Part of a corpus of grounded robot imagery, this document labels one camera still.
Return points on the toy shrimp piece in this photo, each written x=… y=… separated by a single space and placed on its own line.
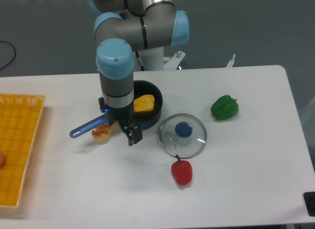
x=102 y=133

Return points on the red bell pepper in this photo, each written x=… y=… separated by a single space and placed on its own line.
x=182 y=171

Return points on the dark pot with blue handle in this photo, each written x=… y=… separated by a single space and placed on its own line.
x=145 y=120

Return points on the yellow woven basket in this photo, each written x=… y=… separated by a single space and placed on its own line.
x=19 y=120

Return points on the glass pot lid blue knob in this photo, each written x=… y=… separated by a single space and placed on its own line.
x=183 y=135

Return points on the green bell pepper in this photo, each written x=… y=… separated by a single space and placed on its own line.
x=224 y=108

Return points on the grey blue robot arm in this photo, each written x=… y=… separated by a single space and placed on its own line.
x=122 y=28

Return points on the black table corner socket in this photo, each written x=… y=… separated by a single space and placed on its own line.
x=309 y=198

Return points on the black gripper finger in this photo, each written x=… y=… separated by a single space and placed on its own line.
x=124 y=125
x=134 y=133

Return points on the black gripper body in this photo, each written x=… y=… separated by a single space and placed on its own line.
x=116 y=109

